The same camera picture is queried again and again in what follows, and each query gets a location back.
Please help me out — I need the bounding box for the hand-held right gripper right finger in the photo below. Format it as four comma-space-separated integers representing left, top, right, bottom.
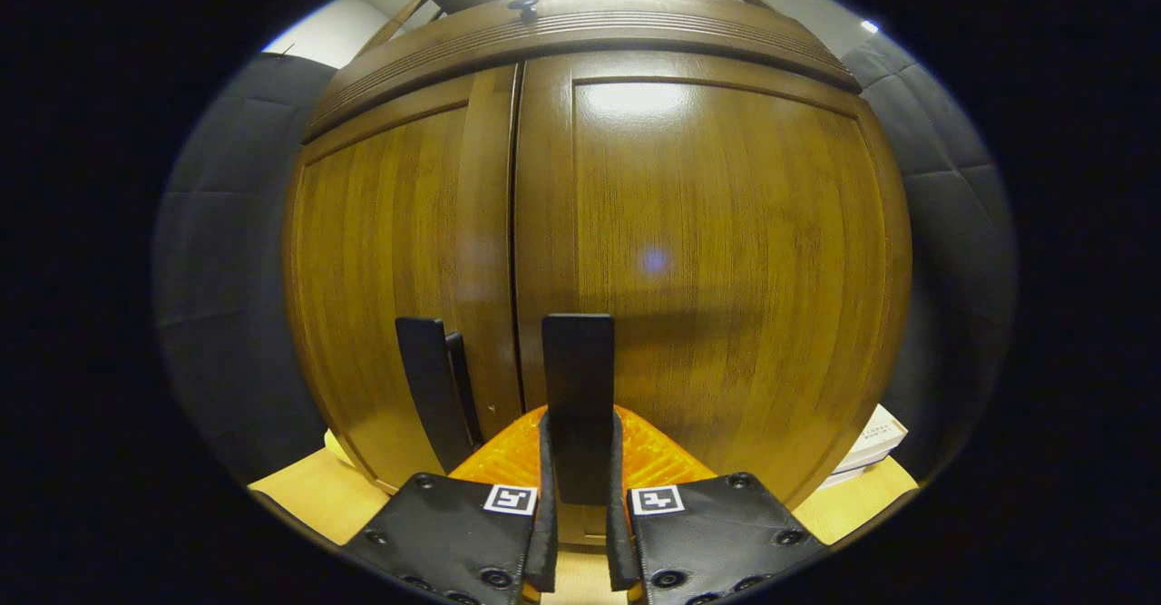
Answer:
606, 410, 831, 605

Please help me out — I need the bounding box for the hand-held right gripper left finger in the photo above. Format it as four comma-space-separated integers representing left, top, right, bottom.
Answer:
340, 405, 559, 605

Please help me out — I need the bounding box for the wooden shoe cabinet door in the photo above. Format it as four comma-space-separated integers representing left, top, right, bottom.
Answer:
512, 50, 915, 547
283, 65, 525, 497

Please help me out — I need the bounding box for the wooden cabinet drawer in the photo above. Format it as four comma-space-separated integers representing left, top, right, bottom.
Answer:
304, 0, 863, 143

